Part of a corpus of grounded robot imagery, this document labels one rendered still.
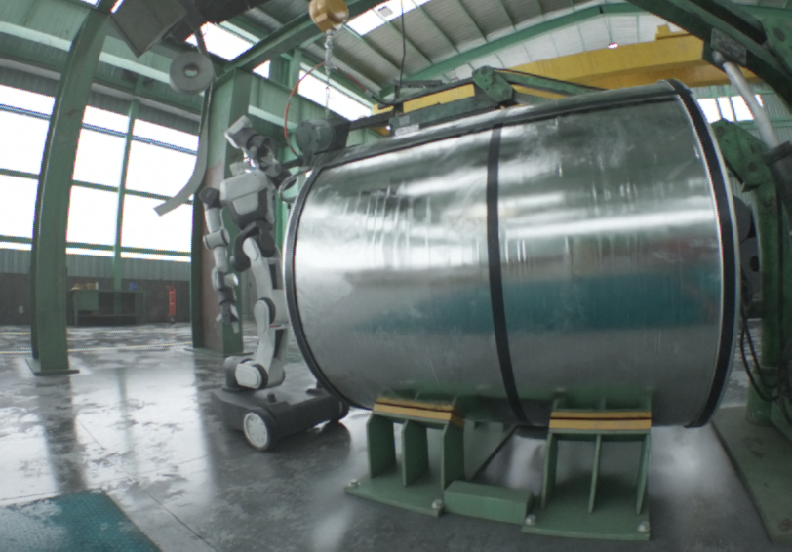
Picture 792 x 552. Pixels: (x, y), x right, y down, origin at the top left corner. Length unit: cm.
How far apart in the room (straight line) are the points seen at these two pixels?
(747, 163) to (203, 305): 550
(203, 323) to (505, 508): 476
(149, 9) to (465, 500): 170
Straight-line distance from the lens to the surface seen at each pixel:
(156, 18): 128
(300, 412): 192
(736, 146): 201
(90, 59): 473
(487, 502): 124
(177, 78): 145
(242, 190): 218
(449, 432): 132
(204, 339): 548
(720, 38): 118
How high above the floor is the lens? 69
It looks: 6 degrees up
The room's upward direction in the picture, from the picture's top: 2 degrees counter-clockwise
